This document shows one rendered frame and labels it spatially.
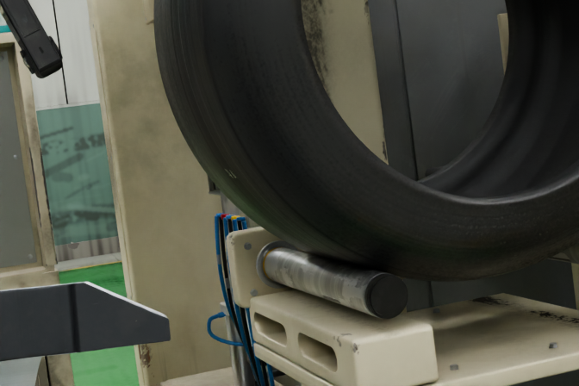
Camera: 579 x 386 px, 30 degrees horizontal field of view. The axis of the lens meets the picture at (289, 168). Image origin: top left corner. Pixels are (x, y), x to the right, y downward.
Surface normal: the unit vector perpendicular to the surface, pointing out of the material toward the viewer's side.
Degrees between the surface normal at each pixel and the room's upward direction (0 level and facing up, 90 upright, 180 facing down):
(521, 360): 0
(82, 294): 83
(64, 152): 90
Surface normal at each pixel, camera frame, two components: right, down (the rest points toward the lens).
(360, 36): 0.32, 0.01
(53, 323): 0.12, -0.09
